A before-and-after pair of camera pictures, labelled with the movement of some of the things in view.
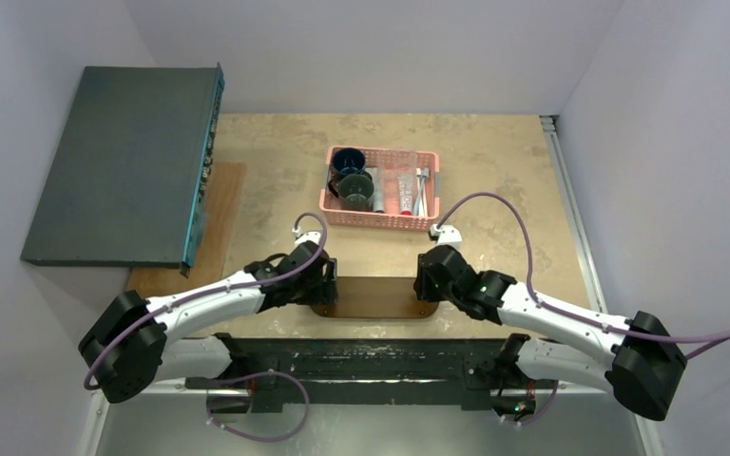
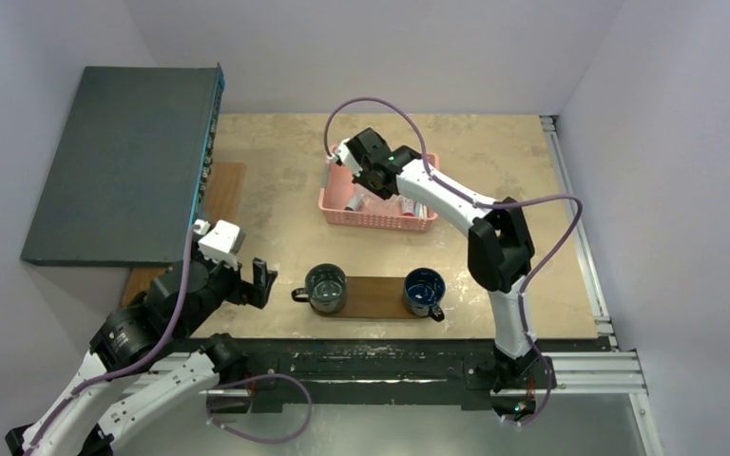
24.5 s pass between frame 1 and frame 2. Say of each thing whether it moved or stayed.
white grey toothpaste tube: moved
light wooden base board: stayed
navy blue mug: moved
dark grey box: stayed
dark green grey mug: moved
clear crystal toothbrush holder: moved
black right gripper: moved
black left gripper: moved
